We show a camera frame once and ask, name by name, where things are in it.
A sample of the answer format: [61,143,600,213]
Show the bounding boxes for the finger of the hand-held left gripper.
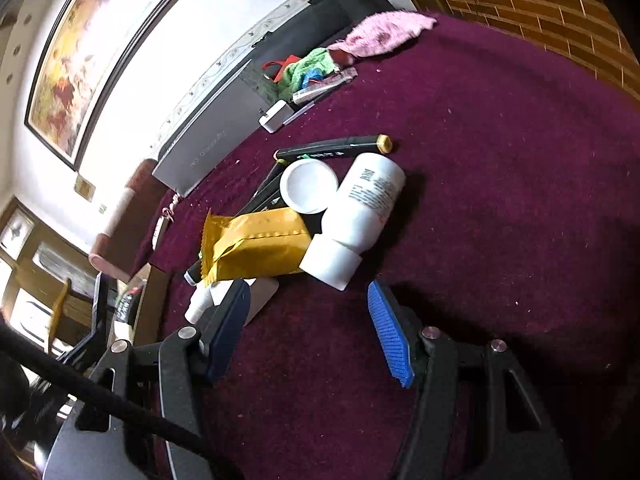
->
[54,272,112,373]

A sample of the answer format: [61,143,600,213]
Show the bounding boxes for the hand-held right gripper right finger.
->
[367,280,573,480]

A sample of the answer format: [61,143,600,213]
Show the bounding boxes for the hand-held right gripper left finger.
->
[42,279,252,480]

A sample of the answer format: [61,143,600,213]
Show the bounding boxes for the white dropper bottle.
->
[184,282,221,325]

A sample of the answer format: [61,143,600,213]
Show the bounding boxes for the cardboard box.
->
[112,262,171,348]

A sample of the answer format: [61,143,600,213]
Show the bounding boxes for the small beige box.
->
[210,276,280,328]

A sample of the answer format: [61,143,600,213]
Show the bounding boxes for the black marker green caps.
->
[184,254,208,287]

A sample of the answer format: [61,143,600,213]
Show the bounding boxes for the yellow snack packet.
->
[199,207,313,283]

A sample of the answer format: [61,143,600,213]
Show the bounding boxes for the large white plastic bottle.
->
[299,152,406,291]

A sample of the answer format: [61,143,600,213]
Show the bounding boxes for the wooden chair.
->
[45,280,71,356]

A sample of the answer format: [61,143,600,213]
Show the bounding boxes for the brown chair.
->
[89,159,161,281]

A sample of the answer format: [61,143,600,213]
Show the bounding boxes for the dark framed picture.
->
[0,199,38,261]

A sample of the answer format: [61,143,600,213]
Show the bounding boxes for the long grey box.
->
[151,60,281,198]

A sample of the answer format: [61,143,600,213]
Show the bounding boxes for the black marker yellow cap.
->
[274,133,396,163]

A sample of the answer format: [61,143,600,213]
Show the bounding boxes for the small white box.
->
[260,100,295,134]

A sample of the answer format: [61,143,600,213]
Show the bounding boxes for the silver pen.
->
[281,100,321,126]

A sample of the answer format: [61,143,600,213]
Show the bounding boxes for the large framed painting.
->
[24,0,182,172]

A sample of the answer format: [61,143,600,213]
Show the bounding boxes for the green cloth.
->
[277,47,336,101]

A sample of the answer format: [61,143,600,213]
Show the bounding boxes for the pink cloth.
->
[327,11,438,61]

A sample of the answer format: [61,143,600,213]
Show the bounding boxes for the black sofa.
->
[250,0,396,73]

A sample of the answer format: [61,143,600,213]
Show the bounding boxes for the black braided cable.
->
[0,317,246,480]

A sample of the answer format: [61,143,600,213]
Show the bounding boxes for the tag with pink string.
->
[150,192,181,251]

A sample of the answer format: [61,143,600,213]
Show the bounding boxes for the small gold wall frame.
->
[74,175,97,203]

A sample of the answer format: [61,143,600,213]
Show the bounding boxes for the red strap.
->
[262,55,301,83]

